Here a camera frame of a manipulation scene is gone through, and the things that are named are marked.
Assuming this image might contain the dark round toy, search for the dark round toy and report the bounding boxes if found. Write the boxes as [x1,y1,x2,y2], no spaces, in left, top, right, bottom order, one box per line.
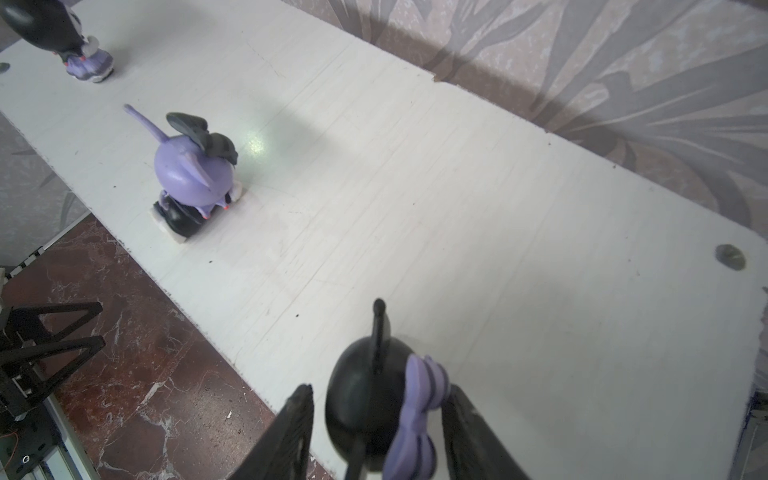
[1,0,114,83]
[325,299,451,479]

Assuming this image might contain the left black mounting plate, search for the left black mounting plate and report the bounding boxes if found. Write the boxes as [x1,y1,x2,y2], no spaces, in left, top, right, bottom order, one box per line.
[1,405,61,480]

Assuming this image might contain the white two-tier shelf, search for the white two-tier shelf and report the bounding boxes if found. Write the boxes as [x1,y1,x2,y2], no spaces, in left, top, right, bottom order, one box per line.
[1,1,767,479]

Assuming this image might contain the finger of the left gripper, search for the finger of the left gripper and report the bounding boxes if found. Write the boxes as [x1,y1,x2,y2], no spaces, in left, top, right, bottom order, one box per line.
[1,302,103,348]
[1,336,105,408]

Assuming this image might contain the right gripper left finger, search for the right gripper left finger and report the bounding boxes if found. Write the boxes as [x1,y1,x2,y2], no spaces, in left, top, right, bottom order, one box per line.
[229,384,314,480]

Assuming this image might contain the purple figure toy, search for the purple figure toy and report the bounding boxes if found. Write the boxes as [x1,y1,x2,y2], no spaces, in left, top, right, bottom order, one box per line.
[124,104,243,243]

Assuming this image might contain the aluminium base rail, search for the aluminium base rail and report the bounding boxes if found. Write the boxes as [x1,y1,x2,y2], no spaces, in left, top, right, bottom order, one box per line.
[1,396,99,480]

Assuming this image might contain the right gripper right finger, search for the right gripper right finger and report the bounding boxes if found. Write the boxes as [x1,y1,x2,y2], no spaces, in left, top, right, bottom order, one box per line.
[441,384,529,480]

